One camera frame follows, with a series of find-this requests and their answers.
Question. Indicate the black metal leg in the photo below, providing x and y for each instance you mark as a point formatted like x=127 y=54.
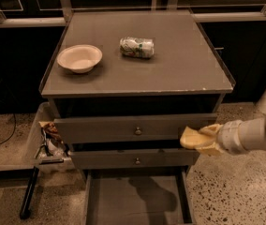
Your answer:
x=25 y=209

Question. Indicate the brass middle drawer knob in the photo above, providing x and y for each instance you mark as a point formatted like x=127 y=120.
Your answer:
x=137 y=161

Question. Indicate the grey drawer cabinet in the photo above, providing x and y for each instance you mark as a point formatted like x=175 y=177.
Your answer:
x=185 y=75

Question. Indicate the yellow sponge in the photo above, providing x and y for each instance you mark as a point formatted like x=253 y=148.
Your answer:
x=192 y=139

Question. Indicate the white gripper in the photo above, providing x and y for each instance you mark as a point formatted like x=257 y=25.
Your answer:
x=229 y=137

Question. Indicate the crushed green white can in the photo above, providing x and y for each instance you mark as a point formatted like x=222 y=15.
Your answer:
x=137 y=47

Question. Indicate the grey middle drawer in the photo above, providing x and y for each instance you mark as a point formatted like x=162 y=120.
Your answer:
x=115 y=159

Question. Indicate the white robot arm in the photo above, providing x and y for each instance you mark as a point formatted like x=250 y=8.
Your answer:
x=240 y=137

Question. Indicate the grey open bottom drawer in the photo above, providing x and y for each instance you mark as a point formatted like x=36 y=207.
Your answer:
x=148 y=196

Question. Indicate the brass top drawer knob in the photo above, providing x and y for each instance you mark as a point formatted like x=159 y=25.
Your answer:
x=138 y=131

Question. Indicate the clear plastic bin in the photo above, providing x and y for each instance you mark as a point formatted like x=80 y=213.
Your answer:
x=39 y=149

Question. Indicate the brown snack wrapper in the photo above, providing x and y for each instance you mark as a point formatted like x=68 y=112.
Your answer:
x=50 y=128

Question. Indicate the brass drawer knob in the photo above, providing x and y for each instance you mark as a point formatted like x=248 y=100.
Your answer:
x=138 y=131
x=137 y=161

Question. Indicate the white railing bar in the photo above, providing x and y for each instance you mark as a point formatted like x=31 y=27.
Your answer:
x=198 y=18

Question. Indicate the grey top drawer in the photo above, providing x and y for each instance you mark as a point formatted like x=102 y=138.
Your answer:
x=121 y=128

